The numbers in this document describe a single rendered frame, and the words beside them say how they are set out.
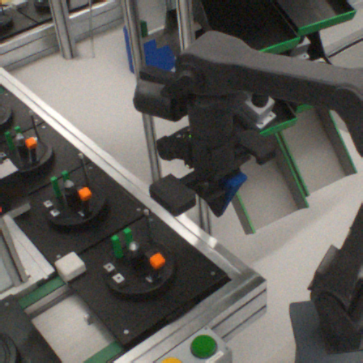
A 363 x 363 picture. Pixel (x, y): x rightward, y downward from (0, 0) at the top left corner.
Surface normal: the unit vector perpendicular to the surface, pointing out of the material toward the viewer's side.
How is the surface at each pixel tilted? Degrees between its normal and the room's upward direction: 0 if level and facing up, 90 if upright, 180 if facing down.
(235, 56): 8
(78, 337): 0
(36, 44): 90
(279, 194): 45
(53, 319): 0
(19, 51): 90
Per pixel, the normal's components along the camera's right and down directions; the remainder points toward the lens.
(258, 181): 0.26, -0.16
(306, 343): -0.10, -0.76
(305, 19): 0.11, -0.47
